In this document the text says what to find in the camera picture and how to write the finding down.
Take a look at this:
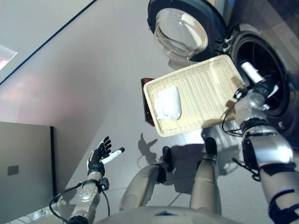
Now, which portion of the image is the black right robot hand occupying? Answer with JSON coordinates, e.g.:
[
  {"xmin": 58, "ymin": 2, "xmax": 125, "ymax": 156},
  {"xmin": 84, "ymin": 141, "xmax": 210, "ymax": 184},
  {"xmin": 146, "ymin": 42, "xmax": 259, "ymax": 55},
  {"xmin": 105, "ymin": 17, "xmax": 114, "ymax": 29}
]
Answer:
[{"xmin": 241, "ymin": 61, "xmax": 280, "ymax": 99}]

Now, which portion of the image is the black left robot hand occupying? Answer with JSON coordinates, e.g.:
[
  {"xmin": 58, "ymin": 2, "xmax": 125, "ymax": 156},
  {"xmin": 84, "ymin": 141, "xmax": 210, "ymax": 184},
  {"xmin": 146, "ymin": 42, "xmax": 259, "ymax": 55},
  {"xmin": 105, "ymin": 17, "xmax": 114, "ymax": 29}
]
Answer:
[{"xmin": 86, "ymin": 136, "xmax": 126, "ymax": 178}]

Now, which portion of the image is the grey front-load washing machine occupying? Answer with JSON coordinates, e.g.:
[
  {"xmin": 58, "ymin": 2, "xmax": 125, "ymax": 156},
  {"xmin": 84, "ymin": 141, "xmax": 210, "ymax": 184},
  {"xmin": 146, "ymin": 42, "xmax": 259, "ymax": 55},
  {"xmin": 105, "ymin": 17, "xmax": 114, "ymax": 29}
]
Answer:
[{"xmin": 223, "ymin": 0, "xmax": 299, "ymax": 143}]

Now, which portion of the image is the silver left robot leg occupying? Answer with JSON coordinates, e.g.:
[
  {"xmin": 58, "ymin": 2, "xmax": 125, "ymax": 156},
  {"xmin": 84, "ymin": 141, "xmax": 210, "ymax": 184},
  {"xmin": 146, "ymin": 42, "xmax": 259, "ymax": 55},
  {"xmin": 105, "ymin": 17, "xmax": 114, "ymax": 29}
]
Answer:
[{"xmin": 119, "ymin": 146, "xmax": 175, "ymax": 212}]

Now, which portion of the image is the silver robot leg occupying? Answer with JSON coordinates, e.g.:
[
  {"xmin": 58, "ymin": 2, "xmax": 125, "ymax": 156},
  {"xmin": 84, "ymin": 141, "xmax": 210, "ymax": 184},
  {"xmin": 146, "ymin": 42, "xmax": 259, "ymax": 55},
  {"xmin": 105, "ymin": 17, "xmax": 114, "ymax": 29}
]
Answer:
[
  {"xmin": 119, "ymin": 146, "xmax": 175, "ymax": 212},
  {"xmin": 189, "ymin": 137, "xmax": 222, "ymax": 216}
]

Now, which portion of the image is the white wicker basket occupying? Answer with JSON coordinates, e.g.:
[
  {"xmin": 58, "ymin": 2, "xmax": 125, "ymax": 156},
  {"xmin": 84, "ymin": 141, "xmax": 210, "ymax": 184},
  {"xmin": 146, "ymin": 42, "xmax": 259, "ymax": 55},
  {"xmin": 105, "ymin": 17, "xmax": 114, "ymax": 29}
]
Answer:
[{"xmin": 142, "ymin": 54, "xmax": 246, "ymax": 138}]

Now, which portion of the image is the dark brown wooden stool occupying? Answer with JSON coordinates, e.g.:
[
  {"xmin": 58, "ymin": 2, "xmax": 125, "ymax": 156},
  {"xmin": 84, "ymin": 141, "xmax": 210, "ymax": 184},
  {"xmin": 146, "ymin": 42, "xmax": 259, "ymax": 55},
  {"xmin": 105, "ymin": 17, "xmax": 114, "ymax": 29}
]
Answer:
[{"xmin": 140, "ymin": 77, "xmax": 157, "ymax": 127}]

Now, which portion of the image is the silver robot torso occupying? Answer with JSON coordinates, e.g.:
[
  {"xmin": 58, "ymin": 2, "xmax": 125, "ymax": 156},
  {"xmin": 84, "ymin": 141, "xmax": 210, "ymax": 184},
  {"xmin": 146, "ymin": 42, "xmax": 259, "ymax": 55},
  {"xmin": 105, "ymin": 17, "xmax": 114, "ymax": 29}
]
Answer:
[{"xmin": 93, "ymin": 204, "xmax": 274, "ymax": 224}]

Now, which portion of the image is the white garment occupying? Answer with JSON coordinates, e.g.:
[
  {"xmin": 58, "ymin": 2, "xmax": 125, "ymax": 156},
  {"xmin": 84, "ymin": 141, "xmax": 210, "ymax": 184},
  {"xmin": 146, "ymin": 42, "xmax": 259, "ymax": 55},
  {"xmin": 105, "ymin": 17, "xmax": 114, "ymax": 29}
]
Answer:
[{"xmin": 152, "ymin": 85, "xmax": 183, "ymax": 121}]

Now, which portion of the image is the round glass washer door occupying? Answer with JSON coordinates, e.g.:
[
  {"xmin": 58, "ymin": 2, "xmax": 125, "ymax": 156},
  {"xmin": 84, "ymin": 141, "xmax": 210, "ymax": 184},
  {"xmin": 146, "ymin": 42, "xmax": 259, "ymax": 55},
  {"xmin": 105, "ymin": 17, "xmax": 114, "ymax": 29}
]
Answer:
[{"xmin": 147, "ymin": 0, "xmax": 231, "ymax": 63}]

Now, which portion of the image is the silver right robot leg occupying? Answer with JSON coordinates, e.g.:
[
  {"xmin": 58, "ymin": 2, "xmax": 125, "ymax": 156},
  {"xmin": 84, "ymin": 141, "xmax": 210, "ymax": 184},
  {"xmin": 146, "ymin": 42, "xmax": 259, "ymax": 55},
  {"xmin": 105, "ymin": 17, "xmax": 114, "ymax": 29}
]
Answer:
[{"xmin": 189, "ymin": 137, "xmax": 222, "ymax": 216}]

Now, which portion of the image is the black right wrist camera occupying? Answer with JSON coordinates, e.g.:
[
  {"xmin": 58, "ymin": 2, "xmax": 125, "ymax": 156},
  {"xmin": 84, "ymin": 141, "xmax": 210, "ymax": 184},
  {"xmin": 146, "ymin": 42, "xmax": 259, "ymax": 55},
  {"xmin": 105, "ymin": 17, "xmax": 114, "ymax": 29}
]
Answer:
[{"xmin": 233, "ymin": 88, "xmax": 247, "ymax": 99}]

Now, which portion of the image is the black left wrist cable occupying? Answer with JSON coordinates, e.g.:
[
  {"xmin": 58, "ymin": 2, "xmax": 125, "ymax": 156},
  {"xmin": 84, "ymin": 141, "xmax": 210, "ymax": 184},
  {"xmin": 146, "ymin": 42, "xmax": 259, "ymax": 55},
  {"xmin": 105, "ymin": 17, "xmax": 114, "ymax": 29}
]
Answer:
[{"xmin": 49, "ymin": 181, "xmax": 111, "ymax": 220}]

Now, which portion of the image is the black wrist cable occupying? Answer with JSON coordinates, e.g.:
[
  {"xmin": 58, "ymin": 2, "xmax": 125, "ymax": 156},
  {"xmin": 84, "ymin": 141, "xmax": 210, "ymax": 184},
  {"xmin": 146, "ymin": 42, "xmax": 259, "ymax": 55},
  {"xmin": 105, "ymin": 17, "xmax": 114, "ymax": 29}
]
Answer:
[
  {"xmin": 49, "ymin": 181, "xmax": 111, "ymax": 220},
  {"xmin": 221, "ymin": 102, "xmax": 262, "ymax": 182}
]

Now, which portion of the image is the grey cabinet switch plate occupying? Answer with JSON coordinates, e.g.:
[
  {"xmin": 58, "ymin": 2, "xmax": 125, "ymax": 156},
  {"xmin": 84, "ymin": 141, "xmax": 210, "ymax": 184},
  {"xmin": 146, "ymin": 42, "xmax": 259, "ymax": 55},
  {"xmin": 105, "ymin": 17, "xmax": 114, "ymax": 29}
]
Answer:
[{"xmin": 7, "ymin": 165, "xmax": 20, "ymax": 176}]

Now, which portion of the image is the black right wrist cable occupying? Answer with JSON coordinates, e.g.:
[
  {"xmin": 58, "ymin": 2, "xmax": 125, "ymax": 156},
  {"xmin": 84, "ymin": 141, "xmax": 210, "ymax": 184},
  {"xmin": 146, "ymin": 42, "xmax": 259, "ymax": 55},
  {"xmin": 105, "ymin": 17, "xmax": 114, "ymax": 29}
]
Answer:
[{"xmin": 221, "ymin": 102, "xmax": 262, "ymax": 182}]

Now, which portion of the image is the white framed wall panel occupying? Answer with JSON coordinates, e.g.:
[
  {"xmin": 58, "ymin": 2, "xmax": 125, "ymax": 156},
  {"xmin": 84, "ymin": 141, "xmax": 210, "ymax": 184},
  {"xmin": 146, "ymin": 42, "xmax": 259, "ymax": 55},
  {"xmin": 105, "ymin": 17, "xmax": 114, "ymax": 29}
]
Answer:
[{"xmin": 0, "ymin": 45, "xmax": 18, "ymax": 71}]

